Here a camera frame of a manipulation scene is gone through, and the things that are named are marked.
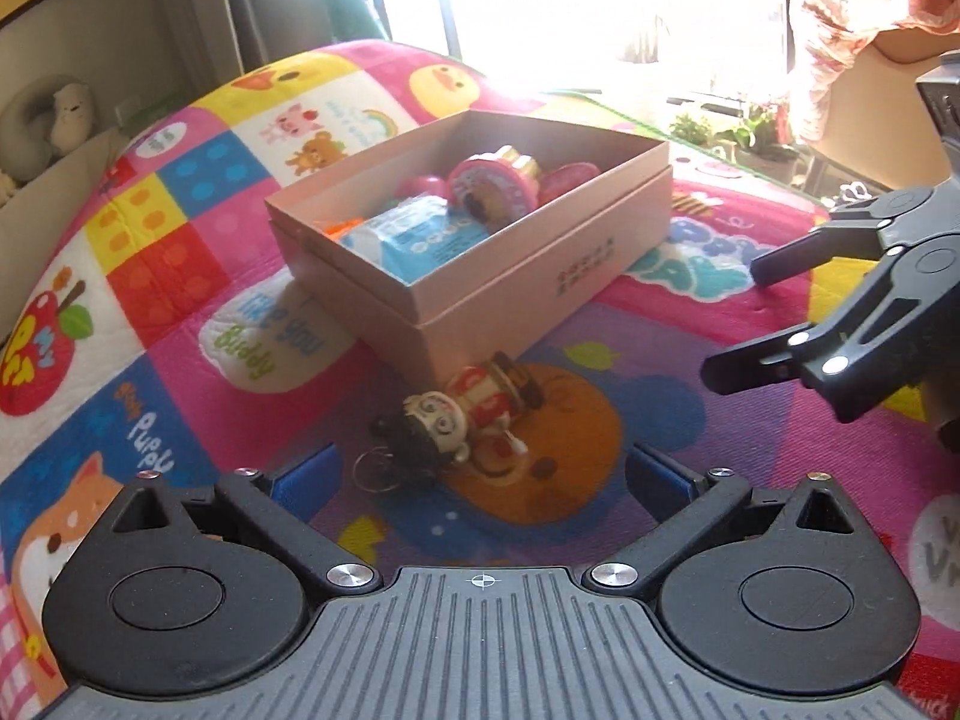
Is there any pink cardboard box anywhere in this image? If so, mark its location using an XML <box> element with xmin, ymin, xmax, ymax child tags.
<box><xmin>267</xmin><ymin>110</ymin><xmax>672</xmax><ymax>387</ymax></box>

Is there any orange plastic toy scoop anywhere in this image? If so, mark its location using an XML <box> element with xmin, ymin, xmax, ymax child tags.
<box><xmin>314</xmin><ymin>218</ymin><xmax>364</xmax><ymax>241</ymax></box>

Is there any pink crochet covered chair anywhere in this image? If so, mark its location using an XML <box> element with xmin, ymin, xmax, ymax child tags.
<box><xmin>788</xmin><ymin>0</ymin><xmax>958</xmax><ymax>188</ymax></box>

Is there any colourful cartoon play mat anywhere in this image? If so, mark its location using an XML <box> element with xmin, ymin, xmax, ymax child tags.
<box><xmin>2</xmin><ymin>41</ymin><xmax>958</xmax><ymax>718</ymax></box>

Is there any pink toy in box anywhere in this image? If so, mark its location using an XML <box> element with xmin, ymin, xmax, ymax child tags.
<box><xmin>537</xmin><ymin>161</ymin><xmax>601</xmax><ymax>206</ymax></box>

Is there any beige sofa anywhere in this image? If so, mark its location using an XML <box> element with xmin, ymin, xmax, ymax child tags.
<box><xmin>0</xmin><ymin>128</ymin><xmax>127</xmax><ymax>338</ymax></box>

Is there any grey neck pillow plush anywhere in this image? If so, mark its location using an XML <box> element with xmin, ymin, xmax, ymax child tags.
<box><xmin>2</xmin><ymin>75</ymin><xmax>96</xmax><ymax>184</ymax></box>

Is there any doll figure keychain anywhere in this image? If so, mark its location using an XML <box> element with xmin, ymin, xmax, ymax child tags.
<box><xmin>352</xmin><ymin>351</ymin><xmax>545</xmax><ymax>494</ymax></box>

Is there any potted green plant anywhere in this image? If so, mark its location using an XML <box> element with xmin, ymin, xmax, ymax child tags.
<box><xmin>669</xmin><ymin>103</ymin><xmax>799</xmax><ymax>185</ymax></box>

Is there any yellow pudding toy pink base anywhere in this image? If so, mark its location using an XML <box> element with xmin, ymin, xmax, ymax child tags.
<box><xmin>448</xmin><ymin>145</ymin><xmax>540</xmax><ymax>232</ymax></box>

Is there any blue tissue packet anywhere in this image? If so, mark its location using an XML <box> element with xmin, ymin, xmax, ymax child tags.
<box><xmin>340</xmin><ymin>195</ymin><xmax>490</xmax><ymax>284</ymax></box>

